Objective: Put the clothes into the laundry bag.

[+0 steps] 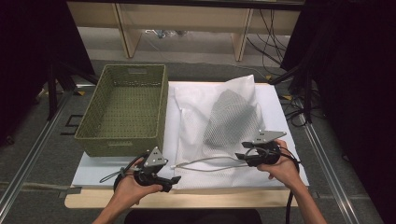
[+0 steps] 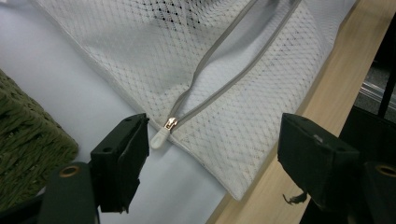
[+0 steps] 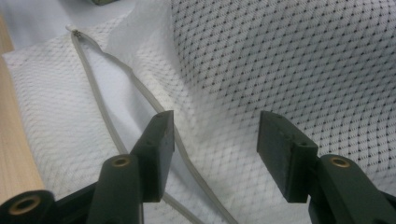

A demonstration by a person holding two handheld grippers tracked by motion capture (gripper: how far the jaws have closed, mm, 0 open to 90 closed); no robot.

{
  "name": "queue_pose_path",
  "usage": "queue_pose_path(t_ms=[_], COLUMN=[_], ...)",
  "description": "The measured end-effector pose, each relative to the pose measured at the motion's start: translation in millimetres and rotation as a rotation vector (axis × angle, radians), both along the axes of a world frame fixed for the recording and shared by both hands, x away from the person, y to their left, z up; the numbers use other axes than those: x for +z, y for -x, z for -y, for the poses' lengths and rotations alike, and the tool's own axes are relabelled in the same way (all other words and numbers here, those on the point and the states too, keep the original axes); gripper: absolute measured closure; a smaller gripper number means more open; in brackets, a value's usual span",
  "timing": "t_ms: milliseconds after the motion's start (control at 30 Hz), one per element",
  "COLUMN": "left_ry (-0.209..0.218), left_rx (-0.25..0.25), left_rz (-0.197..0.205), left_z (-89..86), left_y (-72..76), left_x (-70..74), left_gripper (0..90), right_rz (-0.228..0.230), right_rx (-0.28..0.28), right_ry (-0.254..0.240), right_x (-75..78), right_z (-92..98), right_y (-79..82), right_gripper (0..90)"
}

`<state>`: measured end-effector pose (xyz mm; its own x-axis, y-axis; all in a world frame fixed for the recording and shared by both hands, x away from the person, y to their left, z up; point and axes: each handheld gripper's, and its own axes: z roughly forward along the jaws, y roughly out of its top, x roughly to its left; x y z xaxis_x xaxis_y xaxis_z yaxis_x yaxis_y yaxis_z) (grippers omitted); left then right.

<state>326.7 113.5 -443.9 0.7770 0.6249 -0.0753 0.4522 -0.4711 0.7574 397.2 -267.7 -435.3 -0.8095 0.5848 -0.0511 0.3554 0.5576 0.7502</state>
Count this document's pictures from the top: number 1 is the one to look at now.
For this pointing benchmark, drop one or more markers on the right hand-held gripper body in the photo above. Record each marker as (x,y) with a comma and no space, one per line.
(264,152)

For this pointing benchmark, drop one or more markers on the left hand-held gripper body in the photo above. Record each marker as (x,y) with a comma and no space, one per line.
(152,169)

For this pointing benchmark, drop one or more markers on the black cloth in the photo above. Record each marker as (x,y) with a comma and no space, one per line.
(230,118)

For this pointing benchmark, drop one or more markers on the white mesh laundry bag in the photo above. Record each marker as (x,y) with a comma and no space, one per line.
(193,140)

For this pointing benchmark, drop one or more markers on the green woven basket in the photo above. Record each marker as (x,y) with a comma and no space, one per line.
(124,109)

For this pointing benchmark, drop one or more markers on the person's right hand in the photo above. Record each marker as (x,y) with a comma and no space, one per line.
(281,169)

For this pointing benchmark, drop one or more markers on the person's left hand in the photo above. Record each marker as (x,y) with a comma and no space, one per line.
(130,191)

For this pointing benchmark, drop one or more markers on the person's dark lap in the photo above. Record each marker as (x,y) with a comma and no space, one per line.
(193,217)

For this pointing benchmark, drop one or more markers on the white table mat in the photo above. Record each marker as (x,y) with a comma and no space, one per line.
(280,102)

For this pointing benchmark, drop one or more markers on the black metal stand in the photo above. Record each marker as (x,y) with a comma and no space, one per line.
(52,93)
(308,96)

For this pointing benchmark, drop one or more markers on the black curtain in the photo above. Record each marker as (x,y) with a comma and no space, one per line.
(28,56)
(358,93)

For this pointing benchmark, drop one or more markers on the clear plastic wrap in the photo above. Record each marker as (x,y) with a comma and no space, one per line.
(165,33)

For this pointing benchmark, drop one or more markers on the light wooden shelf unit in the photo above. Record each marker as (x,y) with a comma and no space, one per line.
(183,17)

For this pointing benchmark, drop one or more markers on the aluminium floor rail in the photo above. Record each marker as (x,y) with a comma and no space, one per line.
(330,174)
(31,155)

